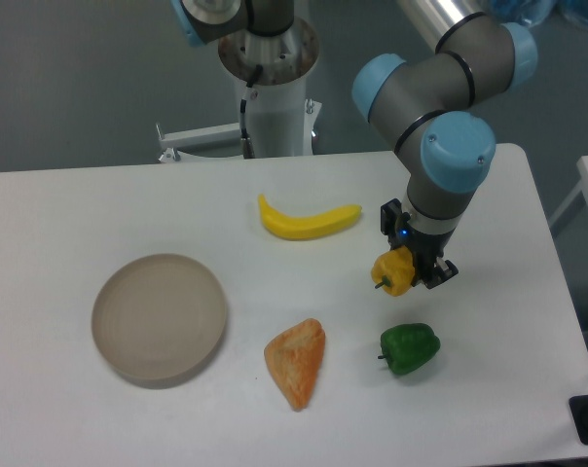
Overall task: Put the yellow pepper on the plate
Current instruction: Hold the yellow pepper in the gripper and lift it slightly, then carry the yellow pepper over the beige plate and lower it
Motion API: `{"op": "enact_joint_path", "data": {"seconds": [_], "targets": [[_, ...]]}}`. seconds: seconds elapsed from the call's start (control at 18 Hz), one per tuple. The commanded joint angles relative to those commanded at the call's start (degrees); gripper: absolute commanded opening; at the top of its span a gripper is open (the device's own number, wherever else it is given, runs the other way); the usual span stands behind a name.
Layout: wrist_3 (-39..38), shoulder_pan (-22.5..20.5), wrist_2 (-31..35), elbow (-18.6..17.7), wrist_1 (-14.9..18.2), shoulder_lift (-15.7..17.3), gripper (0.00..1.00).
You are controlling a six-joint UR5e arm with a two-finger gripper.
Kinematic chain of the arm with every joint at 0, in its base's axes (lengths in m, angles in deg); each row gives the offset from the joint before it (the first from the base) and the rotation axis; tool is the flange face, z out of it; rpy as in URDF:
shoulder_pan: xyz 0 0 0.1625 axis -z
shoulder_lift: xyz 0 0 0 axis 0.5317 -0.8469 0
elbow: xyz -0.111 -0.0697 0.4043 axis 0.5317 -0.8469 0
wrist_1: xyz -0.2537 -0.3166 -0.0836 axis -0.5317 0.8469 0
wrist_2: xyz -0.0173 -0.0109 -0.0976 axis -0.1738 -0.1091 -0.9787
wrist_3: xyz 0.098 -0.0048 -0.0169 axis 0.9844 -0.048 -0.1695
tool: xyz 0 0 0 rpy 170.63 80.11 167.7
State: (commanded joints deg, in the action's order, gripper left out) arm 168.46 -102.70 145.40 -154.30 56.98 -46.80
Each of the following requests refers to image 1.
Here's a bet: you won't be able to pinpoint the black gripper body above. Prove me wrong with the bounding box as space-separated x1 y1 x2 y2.
398 221 454 272

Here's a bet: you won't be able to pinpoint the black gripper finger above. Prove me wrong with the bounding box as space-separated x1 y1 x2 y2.
417 258 459 290

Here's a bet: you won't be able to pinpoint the yellow toy bell pepper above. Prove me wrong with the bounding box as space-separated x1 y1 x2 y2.
371 246 416 297

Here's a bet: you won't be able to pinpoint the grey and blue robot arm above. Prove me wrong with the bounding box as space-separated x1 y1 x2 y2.
172 1 538 296

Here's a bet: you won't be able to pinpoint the green toy bell pepper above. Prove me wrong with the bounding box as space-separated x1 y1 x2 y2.
378 323 441 376

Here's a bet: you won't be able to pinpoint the beige round plate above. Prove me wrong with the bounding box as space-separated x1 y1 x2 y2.
91 254 228 389

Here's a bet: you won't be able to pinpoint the yellow toy banana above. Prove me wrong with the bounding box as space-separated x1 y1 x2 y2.
257 195 362 240

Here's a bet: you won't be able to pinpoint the orange toy bread slice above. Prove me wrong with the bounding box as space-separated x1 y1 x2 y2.
264 318 326 412

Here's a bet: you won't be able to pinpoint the blue plastic bags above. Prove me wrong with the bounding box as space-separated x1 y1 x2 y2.
480 0 588 31

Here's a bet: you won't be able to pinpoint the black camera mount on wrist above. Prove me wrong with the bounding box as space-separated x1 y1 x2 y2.
380 198 403 237

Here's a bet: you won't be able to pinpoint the black cable on pedestal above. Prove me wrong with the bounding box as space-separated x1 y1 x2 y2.
239 63 264 160

